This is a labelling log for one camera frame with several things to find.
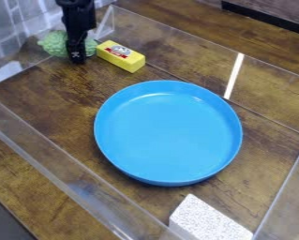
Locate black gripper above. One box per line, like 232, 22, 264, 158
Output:
55, 0, 97, 64

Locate green bitter gourd toy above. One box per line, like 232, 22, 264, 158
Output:
38, 30, 98, 58

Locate blue round tray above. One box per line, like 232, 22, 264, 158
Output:
94, 80, 244, 187

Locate yellow butter block toy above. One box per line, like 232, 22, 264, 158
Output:
97, 40, 146, 73

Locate white speckled foam block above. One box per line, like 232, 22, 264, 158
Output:
170, 194, 253, 240

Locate clear acrylic corner bracket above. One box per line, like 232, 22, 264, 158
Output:
90, 6, 115, 41

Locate clear acrylic enclosure wall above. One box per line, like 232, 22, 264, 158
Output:
0, 103, 182, 240

